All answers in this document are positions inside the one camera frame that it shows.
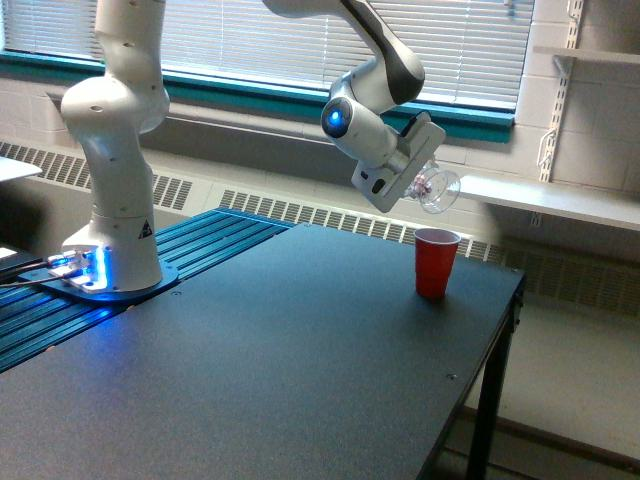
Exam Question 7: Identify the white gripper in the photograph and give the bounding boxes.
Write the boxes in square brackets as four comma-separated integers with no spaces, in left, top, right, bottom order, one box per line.
[351,111,446,213]

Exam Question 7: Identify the clear plastic cup with candy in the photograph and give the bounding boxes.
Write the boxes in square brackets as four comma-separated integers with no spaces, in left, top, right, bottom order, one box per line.
[405,160,461,214]

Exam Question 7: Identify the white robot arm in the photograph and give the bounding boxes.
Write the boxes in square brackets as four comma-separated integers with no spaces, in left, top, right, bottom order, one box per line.
[49,1,445,297]

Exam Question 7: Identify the red plastic cup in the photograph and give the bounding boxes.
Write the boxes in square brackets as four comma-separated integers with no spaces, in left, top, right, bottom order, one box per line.
[414,228,461,300]

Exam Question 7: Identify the white window blinds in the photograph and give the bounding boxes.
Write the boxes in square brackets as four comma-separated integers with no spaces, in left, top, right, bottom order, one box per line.
[1,1,534,109]

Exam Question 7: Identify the baseboard radiator grille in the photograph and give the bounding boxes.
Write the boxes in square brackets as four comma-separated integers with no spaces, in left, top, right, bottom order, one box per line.
[1,142,639,316]

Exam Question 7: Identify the black table leg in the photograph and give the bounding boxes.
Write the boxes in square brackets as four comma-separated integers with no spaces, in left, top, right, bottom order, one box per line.
[465,279,526,480]

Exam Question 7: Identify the white table at left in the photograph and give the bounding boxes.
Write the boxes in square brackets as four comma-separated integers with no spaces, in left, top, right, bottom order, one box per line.
[0,157,42,182]

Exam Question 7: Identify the blue aluminium mounting plate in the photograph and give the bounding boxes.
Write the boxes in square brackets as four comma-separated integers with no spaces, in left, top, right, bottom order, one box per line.
[1,209,293,371]

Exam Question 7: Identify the white lower wall shelf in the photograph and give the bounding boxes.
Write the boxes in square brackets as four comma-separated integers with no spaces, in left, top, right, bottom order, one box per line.
[460,174,639,232]

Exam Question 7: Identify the white wall shelf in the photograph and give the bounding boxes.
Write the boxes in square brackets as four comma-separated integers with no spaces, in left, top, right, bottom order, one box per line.
[534,46,640,65]
[460,174,639,232]

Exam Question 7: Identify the white shelf bracket rail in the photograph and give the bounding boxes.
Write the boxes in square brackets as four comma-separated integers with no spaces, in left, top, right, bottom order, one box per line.
[537,0,584,183]

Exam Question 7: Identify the white upper wall shelf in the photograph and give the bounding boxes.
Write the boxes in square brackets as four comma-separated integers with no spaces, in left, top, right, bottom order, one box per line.
[534,46,640,65]

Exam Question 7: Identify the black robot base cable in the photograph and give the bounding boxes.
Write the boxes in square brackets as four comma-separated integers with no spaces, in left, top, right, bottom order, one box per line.
[0,255,66,287]

